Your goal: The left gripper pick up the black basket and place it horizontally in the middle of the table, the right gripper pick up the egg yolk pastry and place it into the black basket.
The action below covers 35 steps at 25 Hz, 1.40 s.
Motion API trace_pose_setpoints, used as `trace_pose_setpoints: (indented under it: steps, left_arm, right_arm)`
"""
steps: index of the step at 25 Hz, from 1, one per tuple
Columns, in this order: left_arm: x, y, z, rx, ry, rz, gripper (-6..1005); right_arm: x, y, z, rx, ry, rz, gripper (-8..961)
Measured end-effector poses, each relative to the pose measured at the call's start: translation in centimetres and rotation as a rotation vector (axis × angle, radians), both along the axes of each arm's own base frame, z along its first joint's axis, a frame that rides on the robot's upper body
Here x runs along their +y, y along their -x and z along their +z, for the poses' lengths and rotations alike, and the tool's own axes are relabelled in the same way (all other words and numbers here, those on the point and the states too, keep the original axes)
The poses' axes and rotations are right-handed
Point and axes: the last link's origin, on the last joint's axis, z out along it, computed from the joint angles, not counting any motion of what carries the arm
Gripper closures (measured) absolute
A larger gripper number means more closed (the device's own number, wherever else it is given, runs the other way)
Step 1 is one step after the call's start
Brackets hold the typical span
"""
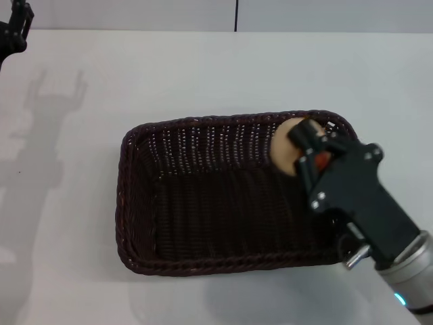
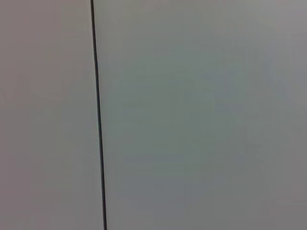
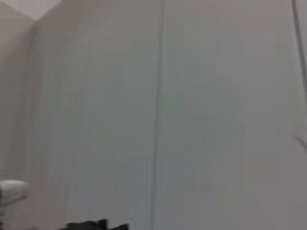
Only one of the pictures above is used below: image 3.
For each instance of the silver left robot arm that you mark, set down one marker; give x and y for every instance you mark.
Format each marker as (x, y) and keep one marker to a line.
(13, 190)

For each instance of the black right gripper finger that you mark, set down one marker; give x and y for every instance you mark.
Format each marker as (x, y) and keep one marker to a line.
(118, 227)
(88, 225)

